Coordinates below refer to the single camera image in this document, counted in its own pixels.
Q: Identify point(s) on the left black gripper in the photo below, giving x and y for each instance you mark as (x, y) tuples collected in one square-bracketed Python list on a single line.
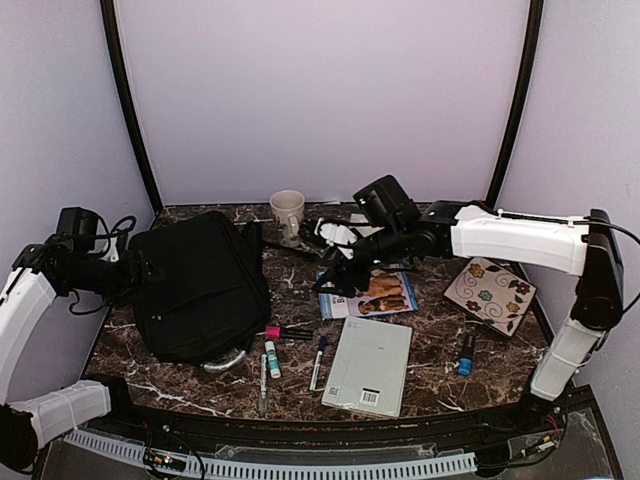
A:
[(135, 282)]

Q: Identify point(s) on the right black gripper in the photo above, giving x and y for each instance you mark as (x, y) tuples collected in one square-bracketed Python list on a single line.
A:
[(344, 274)]

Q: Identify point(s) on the dog picture book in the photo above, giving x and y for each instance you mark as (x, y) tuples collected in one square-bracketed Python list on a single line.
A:
[(390, 292)]

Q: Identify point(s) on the black student backpack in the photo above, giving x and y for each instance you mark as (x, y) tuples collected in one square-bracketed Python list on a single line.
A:
[(204, 295)]

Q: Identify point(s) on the grey notebook with barcode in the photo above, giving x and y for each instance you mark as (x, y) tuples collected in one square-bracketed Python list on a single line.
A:
[(369, 368)]

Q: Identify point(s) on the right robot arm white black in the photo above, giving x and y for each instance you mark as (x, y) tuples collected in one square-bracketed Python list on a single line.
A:
[(580, 246)]

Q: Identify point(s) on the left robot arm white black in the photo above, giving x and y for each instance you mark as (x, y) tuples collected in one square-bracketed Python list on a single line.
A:
[(41, 274)]

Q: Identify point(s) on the clear bag with sandwich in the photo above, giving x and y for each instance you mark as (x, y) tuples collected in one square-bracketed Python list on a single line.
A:
[(358, 219)]

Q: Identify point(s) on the blue cap white marker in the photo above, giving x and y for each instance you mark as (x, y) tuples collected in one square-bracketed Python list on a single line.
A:
[(317, 364)]

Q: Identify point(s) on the pink cap black marker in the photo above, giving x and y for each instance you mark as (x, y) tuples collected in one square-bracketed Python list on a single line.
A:
[(289, 333)]

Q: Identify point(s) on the cream ceramic mug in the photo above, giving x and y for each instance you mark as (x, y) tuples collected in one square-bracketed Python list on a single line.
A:
[(288, 209)]

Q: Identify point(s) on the white clear pen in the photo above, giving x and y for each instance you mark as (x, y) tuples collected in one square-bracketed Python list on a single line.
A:
[(263, 398)]

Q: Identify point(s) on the white glue stick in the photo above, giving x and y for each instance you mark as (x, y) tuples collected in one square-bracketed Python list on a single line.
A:
[(272, 359)]

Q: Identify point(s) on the blue cap black marker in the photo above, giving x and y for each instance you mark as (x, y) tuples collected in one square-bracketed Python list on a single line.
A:
[(466, 355)]

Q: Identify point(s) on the floral square plate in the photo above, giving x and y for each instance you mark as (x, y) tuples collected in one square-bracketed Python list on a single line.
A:
[(492, 295)]

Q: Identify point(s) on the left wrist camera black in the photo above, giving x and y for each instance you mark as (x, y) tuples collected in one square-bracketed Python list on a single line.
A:
[(77, 228)]

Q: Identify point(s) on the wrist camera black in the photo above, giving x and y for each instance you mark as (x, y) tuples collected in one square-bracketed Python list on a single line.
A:
[(385, 203), (77, 228)]

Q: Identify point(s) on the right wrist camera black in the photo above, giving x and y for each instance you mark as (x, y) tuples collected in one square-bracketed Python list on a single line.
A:
[(385, 203)]

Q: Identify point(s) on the white cable duct strip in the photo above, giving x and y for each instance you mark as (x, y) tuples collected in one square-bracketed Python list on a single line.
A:
[(235, 464)]

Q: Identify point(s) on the black front rail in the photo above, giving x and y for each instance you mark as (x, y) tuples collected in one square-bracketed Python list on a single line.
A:
[(211, 414)]

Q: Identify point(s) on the left black frame post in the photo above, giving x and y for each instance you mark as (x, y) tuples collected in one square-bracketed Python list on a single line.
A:
[(128, 109)]

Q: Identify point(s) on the black frame post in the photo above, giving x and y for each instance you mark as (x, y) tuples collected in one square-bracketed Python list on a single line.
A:
[(128, 109), (516, 111)]

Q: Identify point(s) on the right black frame post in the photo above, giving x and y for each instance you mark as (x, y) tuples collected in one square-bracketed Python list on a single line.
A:
[(516, 111)]

